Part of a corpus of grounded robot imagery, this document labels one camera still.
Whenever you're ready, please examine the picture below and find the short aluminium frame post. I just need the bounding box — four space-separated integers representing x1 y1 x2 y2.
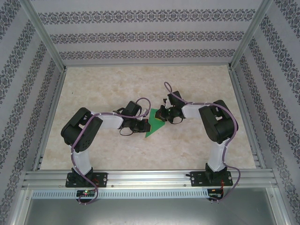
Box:
6 187 32 225
268 187 295 225

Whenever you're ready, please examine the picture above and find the left gripper thin black cable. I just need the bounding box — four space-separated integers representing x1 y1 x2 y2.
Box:
119 127 134 136

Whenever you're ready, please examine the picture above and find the grey metal sheet panel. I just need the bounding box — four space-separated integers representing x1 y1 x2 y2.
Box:
23 198 278 225

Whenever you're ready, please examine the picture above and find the slotted grey cable duct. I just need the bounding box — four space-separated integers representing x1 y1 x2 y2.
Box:
31 188 210 199

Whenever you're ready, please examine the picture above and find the right gripper thin black cable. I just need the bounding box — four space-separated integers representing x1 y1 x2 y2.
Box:
167 114 184 124

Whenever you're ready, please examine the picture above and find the aluminium side rail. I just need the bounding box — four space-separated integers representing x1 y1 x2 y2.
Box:
227 69 267 170
32 69 68 171

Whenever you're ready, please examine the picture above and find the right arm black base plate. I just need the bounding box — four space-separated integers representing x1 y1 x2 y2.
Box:
190 171 233 188

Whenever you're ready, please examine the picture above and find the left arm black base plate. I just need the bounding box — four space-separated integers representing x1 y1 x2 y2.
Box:
66 172 108 188

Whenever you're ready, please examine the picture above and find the aluminium mounting rail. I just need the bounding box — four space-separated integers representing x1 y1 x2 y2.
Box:
22 168 278 190

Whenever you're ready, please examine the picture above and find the gripper thin black cable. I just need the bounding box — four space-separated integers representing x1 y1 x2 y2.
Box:
119 127 134 136
167 114 184 124

